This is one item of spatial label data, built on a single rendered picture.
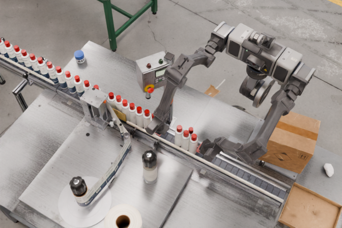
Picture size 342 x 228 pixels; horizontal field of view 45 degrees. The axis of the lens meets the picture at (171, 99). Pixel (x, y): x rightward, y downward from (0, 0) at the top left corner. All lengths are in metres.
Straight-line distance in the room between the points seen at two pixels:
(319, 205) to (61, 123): 1.71
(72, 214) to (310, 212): 1.38
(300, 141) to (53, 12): 3.16
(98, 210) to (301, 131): 1.25
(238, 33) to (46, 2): 2.98
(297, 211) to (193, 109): 0.93
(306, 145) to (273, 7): 2.60
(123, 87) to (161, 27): 1.63
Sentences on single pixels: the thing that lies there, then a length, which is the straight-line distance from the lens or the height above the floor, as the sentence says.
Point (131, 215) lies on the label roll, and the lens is 2.29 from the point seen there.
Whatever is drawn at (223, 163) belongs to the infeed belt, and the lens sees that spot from 2.58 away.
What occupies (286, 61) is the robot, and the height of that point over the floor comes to 1.53.
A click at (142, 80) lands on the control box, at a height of 1.41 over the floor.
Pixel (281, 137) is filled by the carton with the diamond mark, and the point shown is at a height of 1.12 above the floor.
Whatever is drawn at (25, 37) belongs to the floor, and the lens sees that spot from 4.56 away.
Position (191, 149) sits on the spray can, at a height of 0.95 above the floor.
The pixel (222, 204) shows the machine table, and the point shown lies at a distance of 2.53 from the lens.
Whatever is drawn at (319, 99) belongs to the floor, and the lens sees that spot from 4.12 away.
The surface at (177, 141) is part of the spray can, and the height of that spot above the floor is 0.95.
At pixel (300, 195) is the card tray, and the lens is 2.65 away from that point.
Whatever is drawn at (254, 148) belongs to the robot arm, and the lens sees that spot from 1.94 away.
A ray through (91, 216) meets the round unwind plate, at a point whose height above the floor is 0.89.
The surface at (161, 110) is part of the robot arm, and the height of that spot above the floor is 1.34.
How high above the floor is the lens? 3.19
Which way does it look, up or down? 56 degrees down
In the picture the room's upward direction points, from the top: 1 degrees clockwise
